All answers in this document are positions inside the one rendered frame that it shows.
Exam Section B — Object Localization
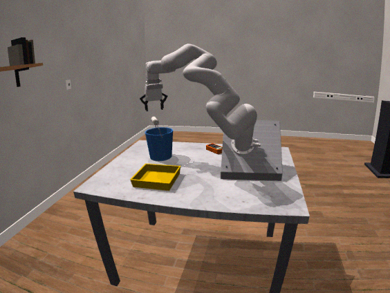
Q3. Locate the yellow square tray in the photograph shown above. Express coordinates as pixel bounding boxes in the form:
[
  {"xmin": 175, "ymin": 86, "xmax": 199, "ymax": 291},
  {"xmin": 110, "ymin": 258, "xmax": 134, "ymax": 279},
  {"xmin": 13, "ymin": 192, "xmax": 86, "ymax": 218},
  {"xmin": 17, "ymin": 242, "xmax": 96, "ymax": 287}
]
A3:
[{"xmin": 130, "ymin": 164, "xmax": 180, "ymax": 191}]

